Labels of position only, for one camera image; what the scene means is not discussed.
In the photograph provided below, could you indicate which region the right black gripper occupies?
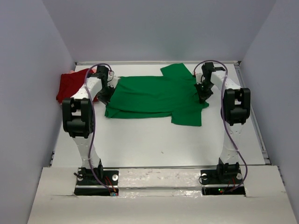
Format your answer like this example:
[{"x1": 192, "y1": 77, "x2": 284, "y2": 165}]
[{"x1": 194, "y1": 80, "x2": 214, "y2": 104}]

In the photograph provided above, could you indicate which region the green t shirt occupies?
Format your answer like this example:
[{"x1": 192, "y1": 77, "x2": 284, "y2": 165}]
[{"x1": 105, "y1": 63, "x2": 209, "y2": 126}]

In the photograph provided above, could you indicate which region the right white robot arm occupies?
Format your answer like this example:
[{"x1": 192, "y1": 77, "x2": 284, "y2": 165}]
[{"x1": 193, "y1": 60, "x2": 251, "y2": 188}]

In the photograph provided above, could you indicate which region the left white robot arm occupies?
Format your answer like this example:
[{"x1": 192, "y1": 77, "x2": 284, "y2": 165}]
[{"x1": 62, "y1": 63, "x2": 118, "y2": 185}]

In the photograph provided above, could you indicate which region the pink folded t shirt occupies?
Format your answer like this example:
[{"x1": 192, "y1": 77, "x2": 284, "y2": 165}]
[{"x1": 68, "y1": 68, "x2": 96, "y2": 74}]

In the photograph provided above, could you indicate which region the red folded t shirt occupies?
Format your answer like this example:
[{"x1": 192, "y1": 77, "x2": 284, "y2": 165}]
[{"x1": 56, "y1": 69, "x2": 88, "y2": 105}]

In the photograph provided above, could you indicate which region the white front platform board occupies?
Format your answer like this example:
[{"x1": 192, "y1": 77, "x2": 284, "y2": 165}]
[{"x1": 28, "y1": 166, "x2": 296, "y2": 224}]

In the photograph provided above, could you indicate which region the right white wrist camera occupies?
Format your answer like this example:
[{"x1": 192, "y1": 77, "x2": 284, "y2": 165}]
[{"x1": 193, "y1": 71, "x2": 204, "y2": 84}]

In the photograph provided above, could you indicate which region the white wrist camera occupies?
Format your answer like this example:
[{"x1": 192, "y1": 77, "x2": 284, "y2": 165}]
[
  {"x1": 193, "y1": 71, "x2": 204, "y2": 84},
  {"x1": 107, "y1": 76, "x2": 120, "y2": 89}
]

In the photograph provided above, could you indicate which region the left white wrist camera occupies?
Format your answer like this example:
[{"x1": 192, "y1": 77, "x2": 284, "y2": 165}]
[{"x1": 107, "y1": 76, "x2": 120, "y2": 89}]

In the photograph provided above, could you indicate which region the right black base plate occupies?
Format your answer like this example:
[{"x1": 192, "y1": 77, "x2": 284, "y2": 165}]
[{"x1": 199, "y1": 169, "x2": 246, "y2": 196}]

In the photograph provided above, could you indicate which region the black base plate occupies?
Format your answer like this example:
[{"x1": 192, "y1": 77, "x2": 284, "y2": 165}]
[
  {"x1": 74, "y1": 169, "x2": 119, "y2": 196},
  {"x1": 199, "y1": 169, "x2": 246, "y2": 196}
]

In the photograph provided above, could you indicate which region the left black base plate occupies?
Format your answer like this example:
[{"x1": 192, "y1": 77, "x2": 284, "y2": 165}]
[{"x1": 74, "y1": 169, "x2": 119, "y2": 196}]

